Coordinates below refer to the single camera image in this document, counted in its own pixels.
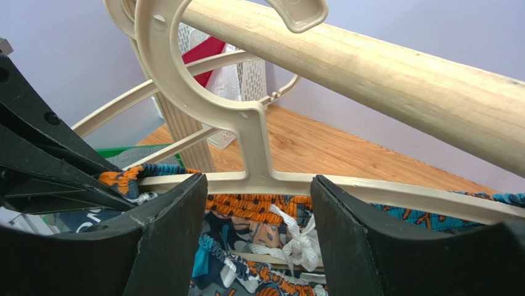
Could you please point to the patterned blue orange shorts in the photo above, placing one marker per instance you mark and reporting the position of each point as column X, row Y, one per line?
column 281, row 226

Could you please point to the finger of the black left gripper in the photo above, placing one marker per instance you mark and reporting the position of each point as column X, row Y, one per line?
column 45, row 166

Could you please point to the red folder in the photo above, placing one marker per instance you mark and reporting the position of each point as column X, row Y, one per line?
column 207, row 48

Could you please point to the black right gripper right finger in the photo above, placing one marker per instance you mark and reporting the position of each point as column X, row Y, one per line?
column 366, row 251

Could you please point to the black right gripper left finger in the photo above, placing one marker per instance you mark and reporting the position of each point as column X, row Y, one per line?
column 149, row 250

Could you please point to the grey shorts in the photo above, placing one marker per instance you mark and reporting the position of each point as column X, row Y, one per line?
column 132, row 156

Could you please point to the green plastic tray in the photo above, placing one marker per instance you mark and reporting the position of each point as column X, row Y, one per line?
column 110, row 152

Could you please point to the clear plastic bag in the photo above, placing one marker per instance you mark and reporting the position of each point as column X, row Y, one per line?
column 224, row 82

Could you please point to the wooden clothes rack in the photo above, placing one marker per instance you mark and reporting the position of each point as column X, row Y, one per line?
column 479, row 112

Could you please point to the white file organizer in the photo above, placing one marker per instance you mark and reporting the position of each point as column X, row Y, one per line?
column 252, row 74

